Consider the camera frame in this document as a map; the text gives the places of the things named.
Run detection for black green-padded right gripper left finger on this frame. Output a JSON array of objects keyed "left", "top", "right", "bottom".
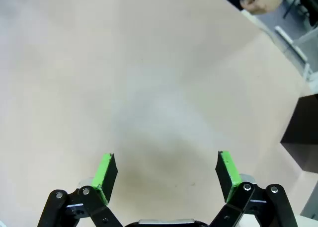
[{"left": 37, "top": 152, "right": 122, "bottom": 227}]

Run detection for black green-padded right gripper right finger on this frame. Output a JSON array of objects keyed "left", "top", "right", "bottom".
[{"left": 208, "top": 151, "right": 299, "bottom": 227}]

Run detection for person's bare hand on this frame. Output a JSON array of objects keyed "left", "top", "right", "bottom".
[{"left": 239, "top": 0, "right": 284, "bottom": 15}]

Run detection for dark brown box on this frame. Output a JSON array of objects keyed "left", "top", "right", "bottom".
[{"left": 280, "top": 94, "right": 318, "bottom": 173}]

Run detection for black office chair base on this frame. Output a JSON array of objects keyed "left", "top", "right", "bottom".
[{"left": 282, "top": 0, "right": 318, "bottom": 28}]

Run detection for grey white table frame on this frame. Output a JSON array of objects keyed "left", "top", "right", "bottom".
[{"left": 274, "top": 25, "right": 318, "bottom": 81}]

